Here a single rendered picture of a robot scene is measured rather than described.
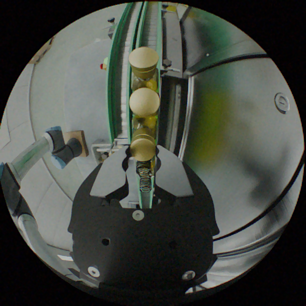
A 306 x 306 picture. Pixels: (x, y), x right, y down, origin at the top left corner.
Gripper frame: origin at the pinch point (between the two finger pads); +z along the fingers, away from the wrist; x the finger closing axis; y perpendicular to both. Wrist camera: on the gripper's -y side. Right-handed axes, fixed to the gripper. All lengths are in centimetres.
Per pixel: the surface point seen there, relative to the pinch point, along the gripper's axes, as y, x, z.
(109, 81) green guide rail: -15.3, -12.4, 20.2
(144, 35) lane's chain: -44, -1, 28
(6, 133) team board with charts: -60, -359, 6
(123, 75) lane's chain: -19.6, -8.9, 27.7
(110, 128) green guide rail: 2.1, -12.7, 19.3
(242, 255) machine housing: 6.5, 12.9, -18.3
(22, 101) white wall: -130, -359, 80
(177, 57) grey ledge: -30.4, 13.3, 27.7
